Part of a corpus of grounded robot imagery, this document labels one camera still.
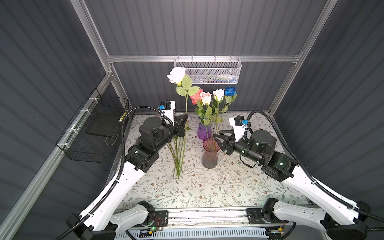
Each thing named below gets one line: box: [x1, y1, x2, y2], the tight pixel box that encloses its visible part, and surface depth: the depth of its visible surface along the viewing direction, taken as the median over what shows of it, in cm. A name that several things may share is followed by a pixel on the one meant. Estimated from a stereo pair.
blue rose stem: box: [217, 86, 238, 134], surface depth 74 cm
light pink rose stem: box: [196, 91, 213, 150], surface depth 71 cm
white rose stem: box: [167, 66, 200, 121], surface depth 60 cm
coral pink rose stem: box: [190, 88, 204, 121], surface depth 71 cm
